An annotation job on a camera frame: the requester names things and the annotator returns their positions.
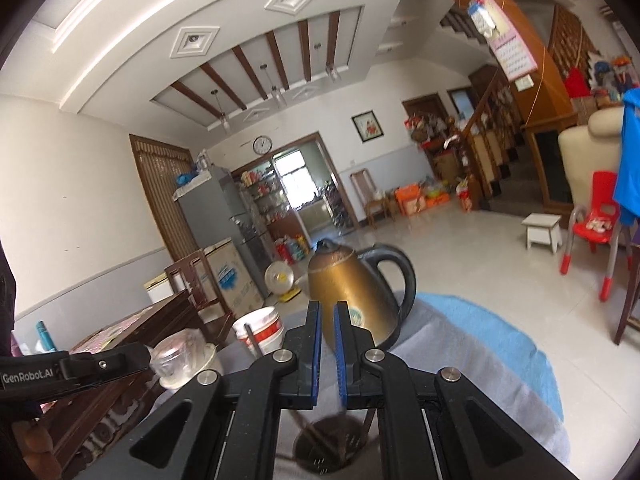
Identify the carved wooden sideboard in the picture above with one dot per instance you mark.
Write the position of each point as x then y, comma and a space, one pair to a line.
100, 410

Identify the glass display cabinet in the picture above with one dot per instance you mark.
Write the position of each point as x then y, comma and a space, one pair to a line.
265, 200

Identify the framed wall picture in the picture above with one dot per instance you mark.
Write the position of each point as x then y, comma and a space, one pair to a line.
368, 126

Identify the small white stool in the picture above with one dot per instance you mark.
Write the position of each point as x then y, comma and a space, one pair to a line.
542, 225

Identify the teal thermos bottle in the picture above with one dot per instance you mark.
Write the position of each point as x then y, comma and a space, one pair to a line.
44, 337

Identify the red child chair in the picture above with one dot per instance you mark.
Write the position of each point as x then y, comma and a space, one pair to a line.
602, 200

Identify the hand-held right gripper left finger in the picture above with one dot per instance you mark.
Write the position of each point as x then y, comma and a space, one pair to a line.
314, 355

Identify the person's left hand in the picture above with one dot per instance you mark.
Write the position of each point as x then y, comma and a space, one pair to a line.
32, 442

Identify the slim wooden chair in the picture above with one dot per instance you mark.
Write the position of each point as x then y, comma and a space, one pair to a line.
367, 195

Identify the gold electric kettle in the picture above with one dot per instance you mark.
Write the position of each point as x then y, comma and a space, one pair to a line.
345, 280

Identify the white round fan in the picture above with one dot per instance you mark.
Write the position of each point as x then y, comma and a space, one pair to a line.
280, 280

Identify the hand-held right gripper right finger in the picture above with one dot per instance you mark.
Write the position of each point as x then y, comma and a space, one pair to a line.
341, 355

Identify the orange cardboard box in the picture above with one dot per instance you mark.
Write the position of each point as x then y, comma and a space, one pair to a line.
409, 200

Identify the dark wooden armchair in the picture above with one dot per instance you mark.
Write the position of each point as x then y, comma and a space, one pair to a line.
192, 280

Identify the dark wooden stool frame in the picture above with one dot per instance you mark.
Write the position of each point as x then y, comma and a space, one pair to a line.
631, 290

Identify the beige armchair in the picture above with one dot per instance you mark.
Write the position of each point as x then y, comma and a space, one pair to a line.
585, 150

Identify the pink wall calendar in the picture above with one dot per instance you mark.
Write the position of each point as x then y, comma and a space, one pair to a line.
512, 52

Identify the round wall clock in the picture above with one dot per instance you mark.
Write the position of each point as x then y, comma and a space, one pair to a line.
262, 145

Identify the grey tablecloth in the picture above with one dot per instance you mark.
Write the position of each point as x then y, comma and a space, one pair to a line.
475, 400

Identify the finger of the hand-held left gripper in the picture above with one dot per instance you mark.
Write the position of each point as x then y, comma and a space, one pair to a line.
110, 362

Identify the brown wooden lattice door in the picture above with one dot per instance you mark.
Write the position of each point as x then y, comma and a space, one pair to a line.
160, 195

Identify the grey refrigerator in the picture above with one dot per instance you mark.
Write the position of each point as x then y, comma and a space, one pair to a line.
215, 210

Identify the pendant ceiling lamp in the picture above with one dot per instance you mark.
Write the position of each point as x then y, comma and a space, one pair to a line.
331, 70
276, 94
224, 120

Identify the white appliance box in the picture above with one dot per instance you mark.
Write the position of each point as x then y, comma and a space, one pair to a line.
157, 287

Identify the red white bag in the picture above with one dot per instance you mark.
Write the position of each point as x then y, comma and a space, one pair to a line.
464, 196

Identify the wooden staircase railing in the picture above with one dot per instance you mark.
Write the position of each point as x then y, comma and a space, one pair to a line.
492, 125

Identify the blue garment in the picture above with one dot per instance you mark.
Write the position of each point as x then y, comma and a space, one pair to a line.
631, 160

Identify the dark grey metal chopstick holder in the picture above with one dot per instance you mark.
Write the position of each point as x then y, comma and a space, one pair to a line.
330, 462

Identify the group of dark chopsticks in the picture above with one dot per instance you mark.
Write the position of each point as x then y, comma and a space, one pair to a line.
312, 432

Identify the stack of red white bowls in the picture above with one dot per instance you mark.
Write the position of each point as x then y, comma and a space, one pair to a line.
262, 332

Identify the blue table cover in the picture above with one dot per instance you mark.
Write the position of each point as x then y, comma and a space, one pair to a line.
500, 340

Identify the clear plastic covered bowl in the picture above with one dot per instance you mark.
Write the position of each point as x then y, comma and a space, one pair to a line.
175, 355

